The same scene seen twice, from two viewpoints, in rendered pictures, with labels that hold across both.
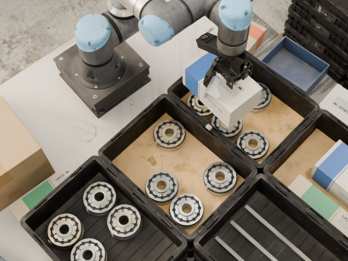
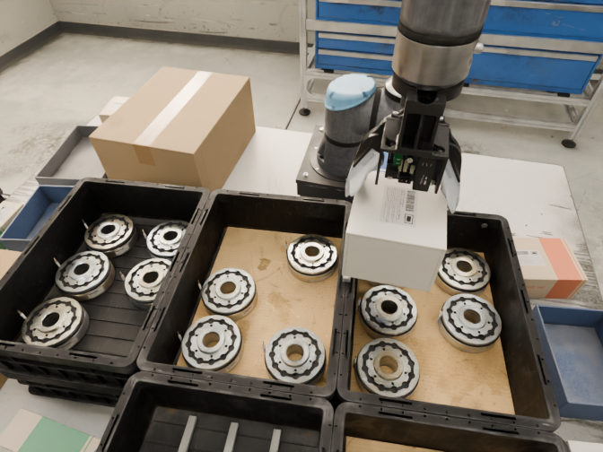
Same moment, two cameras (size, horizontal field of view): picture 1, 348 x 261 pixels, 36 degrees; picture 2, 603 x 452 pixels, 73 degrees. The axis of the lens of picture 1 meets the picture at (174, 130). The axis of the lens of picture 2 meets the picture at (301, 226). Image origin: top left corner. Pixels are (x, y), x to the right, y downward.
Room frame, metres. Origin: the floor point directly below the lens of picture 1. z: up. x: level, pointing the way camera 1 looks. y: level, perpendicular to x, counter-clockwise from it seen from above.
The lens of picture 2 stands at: (0.45, -0.38, 1.51)
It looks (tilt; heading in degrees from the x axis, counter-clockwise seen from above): 47 degrees down; 52
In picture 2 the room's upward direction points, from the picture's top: 1 degrees counter-clockwise
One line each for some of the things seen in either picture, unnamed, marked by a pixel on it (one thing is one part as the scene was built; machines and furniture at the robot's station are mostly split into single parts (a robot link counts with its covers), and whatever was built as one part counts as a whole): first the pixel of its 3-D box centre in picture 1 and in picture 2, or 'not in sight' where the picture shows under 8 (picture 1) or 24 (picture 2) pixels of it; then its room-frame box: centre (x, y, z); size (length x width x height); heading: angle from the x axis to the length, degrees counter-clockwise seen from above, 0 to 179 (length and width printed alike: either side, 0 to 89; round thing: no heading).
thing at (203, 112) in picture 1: (202, 102); not in sight; (0.89, -0.10, 0.86); 0.10 x 0.10 x 0.01
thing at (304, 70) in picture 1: (293, 68); (582, 360); (1.08, -0.45, 0.74); 0.20 x 0.15 x 0.07; 45
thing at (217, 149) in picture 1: (176, 169); (264, 291); (0.65, 0.00, 0.87); 0.40 x 0.30 x 0.11; 43
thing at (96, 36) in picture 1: (95, 38); (351, 107); (1.10, 0.24, 0.97); 0.13 x 0.12 x 0.14; 127
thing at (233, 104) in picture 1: (220, 85); (396, 210); (0.81, -0.14, 1.09); 0.20 x 0.12 x 0.09; 37
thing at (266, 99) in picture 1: (256, 95); (471, 318); (0.91, -0.28, 0.86); 0.10 x 0.10 x 0.01
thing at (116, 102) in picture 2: not in sight; (132, 116); (0.76, 0.96, 0.74); 0.16 x 0.12 x 0.07; 133
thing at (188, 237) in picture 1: (176, 163); (261, 274); (0.65, 0.00, 0.92); 0.40 x 0.30 x 0.02; 43
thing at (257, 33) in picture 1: (240, 41); (533, 267); (1.22, -0.27, 0.74); 0.16 x 0.12 x 0.07; 139
